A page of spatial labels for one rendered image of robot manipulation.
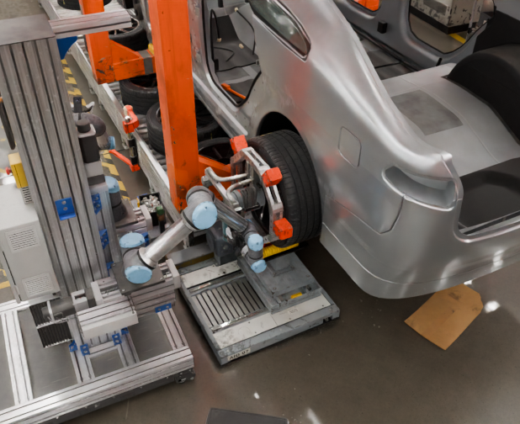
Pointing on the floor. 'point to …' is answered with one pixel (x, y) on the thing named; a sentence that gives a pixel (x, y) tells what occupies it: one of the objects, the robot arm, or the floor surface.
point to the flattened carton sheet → (446, 315)
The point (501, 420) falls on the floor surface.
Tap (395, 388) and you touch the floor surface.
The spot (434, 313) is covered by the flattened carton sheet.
